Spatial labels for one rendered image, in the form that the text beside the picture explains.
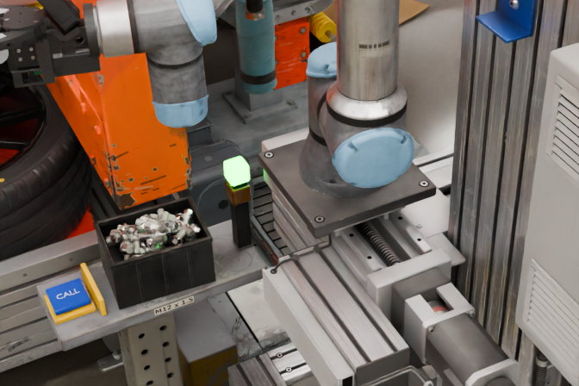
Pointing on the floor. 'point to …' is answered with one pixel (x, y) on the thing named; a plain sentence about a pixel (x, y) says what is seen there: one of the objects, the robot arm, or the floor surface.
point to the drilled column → (152, 353)
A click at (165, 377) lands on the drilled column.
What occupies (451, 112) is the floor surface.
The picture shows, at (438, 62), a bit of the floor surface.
